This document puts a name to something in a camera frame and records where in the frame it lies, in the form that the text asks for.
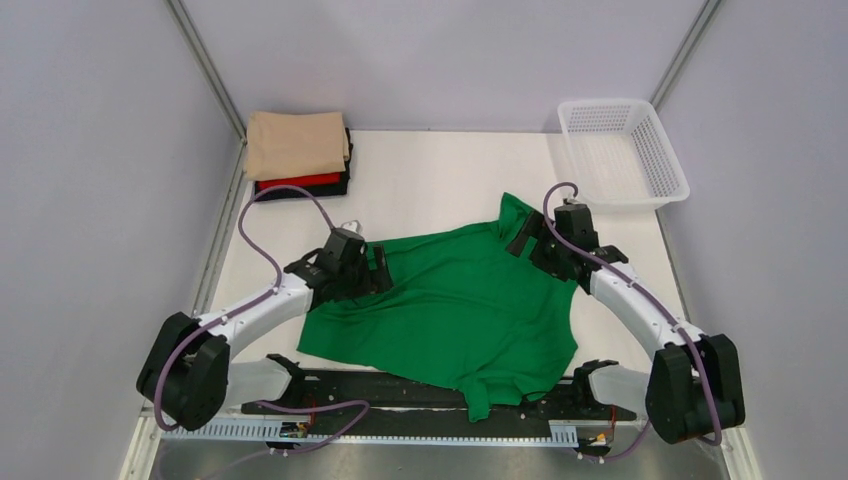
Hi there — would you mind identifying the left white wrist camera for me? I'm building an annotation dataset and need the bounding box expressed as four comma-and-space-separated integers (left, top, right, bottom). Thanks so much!
341, 220, 363, 235

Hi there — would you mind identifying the beige folded t-shirt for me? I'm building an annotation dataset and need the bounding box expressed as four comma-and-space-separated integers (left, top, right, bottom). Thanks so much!
244, 111, 351, 181

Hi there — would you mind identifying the red folded t-shirt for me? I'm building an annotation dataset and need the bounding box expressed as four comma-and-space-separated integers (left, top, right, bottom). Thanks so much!
257, 172, 345, 190

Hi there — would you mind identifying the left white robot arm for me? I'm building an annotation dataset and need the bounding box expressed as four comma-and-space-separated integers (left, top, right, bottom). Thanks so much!
136, 227, 394, 431

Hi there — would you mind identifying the white plastic basket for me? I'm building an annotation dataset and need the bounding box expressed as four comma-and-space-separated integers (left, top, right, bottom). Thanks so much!
554, 98, 690, 213

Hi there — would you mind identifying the green t-shirt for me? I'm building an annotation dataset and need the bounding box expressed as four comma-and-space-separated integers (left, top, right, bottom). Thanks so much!
298, 193, 578, 422

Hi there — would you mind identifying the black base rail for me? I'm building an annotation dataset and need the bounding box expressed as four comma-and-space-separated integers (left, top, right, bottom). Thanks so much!
276, 369, 636, 437

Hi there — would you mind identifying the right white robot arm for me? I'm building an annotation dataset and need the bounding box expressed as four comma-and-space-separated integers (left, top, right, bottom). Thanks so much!
506, 201, 746, 444

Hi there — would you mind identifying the aluminium frame rail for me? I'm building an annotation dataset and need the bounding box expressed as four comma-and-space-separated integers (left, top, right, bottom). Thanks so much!
132, 404, 757, 480

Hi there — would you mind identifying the white slotted cable duct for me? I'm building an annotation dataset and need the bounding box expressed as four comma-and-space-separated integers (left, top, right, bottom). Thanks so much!
162, 418, 579, 448

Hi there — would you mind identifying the black folded t-shirt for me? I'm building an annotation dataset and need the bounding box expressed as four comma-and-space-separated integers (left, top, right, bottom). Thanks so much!
252, 128, 354, 202

